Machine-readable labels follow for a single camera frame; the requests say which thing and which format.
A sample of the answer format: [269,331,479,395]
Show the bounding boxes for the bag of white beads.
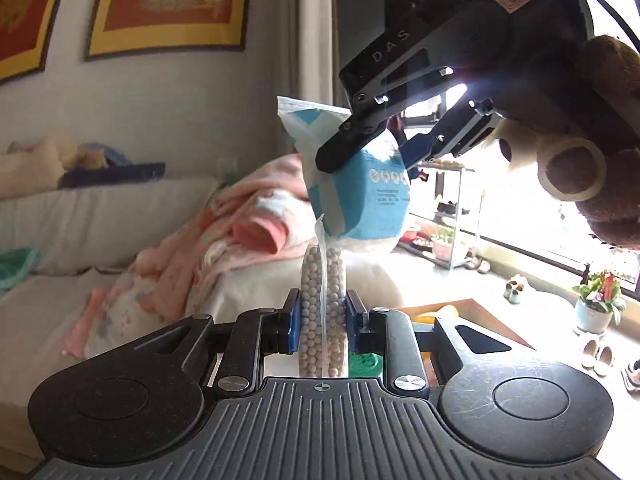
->
[297,245,348,378]

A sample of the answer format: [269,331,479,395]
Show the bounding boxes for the blue white tissue pack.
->
[278,96,410,252]

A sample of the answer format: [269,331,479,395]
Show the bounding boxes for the green lidded glass jar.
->
[348,352,383,378]

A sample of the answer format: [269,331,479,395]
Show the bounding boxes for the yellow round container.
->
[414,304,459,324]

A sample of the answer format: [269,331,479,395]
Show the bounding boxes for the metal shoe rack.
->
[398,160,482,270]

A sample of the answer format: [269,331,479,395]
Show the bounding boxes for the pink cardboard box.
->
[398,299,538,375]

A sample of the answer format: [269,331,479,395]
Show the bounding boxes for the pink floral blanket pile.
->
[132,154,316,322]

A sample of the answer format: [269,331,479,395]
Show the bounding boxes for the white floral pillow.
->
[62,272,167,360]

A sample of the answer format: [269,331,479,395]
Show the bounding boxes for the pink flower pot plant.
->
[573,270,626,335]

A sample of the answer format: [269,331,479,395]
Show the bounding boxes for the dark flat cushion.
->
[58,162,166,188]

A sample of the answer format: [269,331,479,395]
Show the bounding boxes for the red gold framed picture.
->
[85,0,250,60]

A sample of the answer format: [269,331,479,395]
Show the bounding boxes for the green towel blanket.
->
[0,248,39,295]

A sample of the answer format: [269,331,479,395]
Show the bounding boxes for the cream plush pillow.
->
[0,134,108,200]

